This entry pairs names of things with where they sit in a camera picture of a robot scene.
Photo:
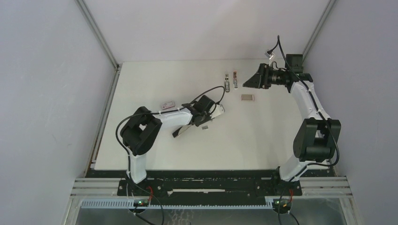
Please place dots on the black and beige stapler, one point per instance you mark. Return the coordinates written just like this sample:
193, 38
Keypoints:
182, 129

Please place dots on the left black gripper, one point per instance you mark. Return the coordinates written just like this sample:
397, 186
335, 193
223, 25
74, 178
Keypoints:
207, 118

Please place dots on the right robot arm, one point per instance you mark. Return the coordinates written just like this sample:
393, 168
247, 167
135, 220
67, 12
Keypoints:
315, 143

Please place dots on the aluminium frame rail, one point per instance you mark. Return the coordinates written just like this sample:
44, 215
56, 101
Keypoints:
310, 187

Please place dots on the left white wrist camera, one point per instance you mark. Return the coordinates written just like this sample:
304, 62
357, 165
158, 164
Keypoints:
216, 111

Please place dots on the red white staple box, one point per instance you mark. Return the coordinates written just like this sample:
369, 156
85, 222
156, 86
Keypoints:
168, 105

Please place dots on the left corner frame post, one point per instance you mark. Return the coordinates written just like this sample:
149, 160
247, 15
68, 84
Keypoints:
89, 18

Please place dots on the small brown stapler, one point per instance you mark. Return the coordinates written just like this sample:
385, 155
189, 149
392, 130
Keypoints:
227, 83

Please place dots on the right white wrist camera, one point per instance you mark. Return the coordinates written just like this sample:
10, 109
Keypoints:
270, 55

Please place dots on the corner frame post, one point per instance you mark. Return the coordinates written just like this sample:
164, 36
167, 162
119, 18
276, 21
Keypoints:
318, 28
89, 18

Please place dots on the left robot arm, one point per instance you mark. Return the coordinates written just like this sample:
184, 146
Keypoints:
137, 133

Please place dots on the left green circuit board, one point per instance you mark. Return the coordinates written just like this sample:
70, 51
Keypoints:
141, 203

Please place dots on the white slotted cable duct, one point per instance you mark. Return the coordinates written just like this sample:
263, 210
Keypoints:
125, 203

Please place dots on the right green circuit board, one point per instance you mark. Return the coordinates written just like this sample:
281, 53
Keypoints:
282, 207

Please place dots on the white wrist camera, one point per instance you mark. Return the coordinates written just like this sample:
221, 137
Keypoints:
216, 111
270, 55

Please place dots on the right corner frame post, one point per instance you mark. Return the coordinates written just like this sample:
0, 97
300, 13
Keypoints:
318, 28

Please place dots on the green circuit board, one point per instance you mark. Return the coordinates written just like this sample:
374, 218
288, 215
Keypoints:
141, 203
282, 207

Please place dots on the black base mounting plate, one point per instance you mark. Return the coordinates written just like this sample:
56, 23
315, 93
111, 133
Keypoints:
166, 177

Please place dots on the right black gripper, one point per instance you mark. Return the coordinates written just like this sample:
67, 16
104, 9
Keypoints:
260, 79

